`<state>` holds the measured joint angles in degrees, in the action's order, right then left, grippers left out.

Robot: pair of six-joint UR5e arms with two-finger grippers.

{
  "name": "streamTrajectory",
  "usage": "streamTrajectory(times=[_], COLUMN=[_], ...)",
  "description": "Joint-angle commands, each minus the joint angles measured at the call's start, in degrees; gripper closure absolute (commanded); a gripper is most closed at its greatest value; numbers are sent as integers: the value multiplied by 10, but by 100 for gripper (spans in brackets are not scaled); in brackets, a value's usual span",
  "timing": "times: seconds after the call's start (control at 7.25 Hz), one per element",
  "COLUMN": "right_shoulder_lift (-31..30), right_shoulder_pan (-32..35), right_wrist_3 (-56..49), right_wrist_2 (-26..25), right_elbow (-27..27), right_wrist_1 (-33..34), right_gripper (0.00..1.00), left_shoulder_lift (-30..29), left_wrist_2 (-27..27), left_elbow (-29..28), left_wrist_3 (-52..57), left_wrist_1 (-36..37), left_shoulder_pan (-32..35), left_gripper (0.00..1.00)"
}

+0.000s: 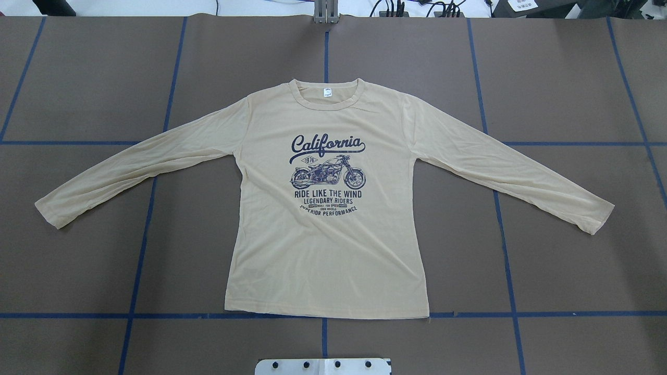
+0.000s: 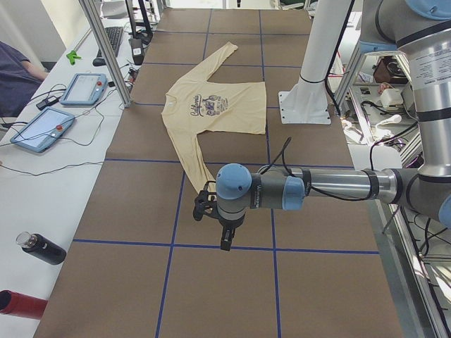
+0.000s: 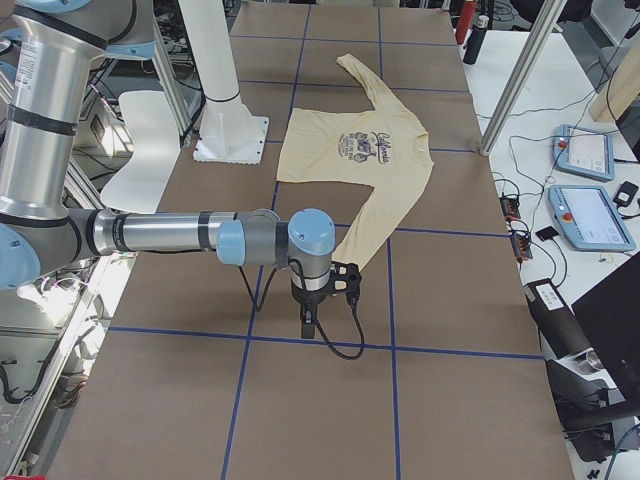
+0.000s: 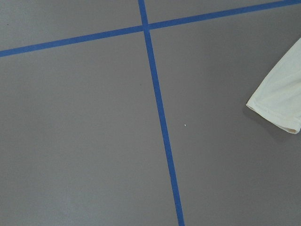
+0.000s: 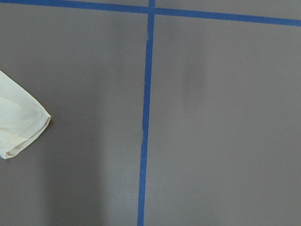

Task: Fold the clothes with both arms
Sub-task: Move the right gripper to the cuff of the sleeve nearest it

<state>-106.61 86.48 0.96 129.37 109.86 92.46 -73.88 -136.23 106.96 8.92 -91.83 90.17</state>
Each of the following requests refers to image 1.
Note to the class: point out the beige long-sleeve printed shirt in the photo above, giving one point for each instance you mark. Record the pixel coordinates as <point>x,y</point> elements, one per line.
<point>326,197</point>

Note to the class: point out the brown table mat with blue grid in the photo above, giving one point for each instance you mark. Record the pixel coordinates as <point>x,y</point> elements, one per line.
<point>136,286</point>

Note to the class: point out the aluminium camera post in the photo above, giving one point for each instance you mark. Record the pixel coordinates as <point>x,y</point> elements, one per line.
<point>326,12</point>

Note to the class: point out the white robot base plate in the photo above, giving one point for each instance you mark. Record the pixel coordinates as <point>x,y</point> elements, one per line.
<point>324,366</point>

